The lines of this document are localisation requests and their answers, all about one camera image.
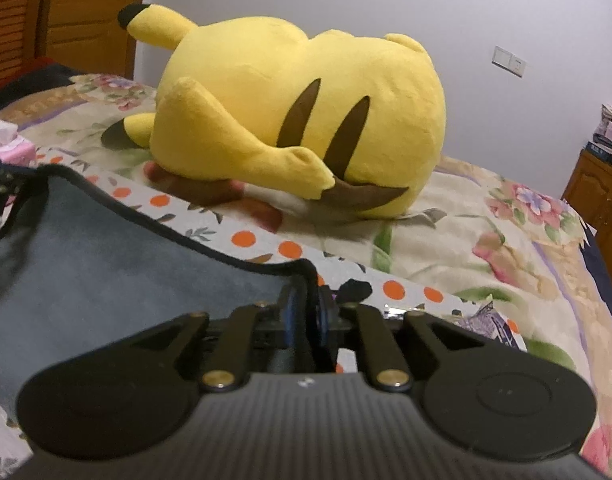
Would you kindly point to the white orange-dotted cloth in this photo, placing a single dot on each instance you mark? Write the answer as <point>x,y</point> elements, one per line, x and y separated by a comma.
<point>266,247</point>

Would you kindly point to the floral bed sheet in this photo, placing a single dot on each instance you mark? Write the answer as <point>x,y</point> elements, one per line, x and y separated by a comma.
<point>486,260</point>

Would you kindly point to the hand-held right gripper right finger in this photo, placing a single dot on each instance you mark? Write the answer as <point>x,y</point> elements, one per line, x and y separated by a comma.
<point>324,321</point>

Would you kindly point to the wooden cabinet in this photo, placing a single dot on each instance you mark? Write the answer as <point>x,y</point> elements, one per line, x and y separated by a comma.
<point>598,200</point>

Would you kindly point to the grey-blue towel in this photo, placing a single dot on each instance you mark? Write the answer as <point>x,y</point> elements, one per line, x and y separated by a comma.
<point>110,270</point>

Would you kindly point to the dark patterned cloth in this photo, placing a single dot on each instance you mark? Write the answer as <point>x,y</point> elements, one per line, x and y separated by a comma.
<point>3,185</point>

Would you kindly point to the pink tissue pack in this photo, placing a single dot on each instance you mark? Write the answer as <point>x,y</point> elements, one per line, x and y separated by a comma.
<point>8,142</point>

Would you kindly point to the yellow plush toy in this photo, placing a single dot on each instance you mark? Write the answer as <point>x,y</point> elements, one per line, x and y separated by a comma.
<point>291,110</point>

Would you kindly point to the white wall switch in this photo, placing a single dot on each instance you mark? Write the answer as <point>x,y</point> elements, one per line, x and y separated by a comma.
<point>508,61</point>

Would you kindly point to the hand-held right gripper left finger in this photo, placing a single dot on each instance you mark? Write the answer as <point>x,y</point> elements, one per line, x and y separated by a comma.
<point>292,321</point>

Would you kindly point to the blue-white printed packet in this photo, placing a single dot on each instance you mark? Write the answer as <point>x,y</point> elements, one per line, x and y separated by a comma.
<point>491,327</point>

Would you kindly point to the stack of magazines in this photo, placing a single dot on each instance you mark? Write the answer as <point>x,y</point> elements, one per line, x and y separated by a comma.
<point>611,135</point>

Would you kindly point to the dark blanket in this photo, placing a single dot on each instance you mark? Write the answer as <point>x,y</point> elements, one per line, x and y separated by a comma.
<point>30,80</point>

